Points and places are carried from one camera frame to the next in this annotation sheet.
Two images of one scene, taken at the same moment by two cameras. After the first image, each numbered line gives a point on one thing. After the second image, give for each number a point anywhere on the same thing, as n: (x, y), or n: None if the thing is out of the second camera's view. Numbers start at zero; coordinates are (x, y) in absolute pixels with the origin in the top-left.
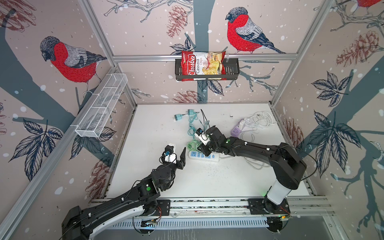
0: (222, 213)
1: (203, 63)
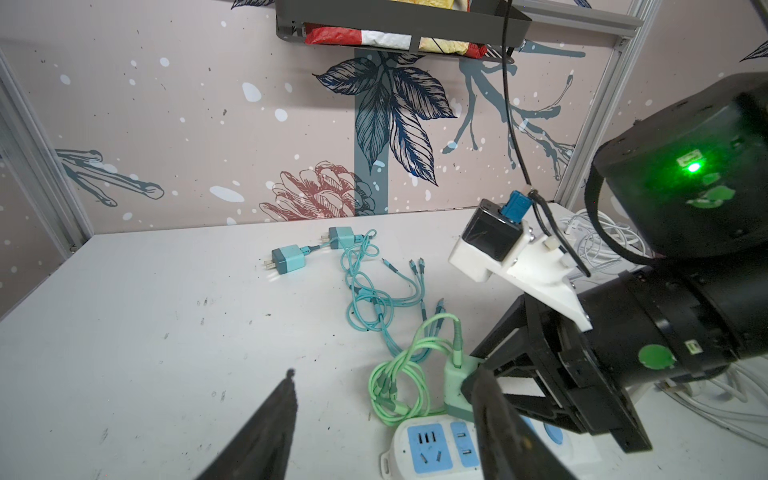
0: None
1: (334, 35)
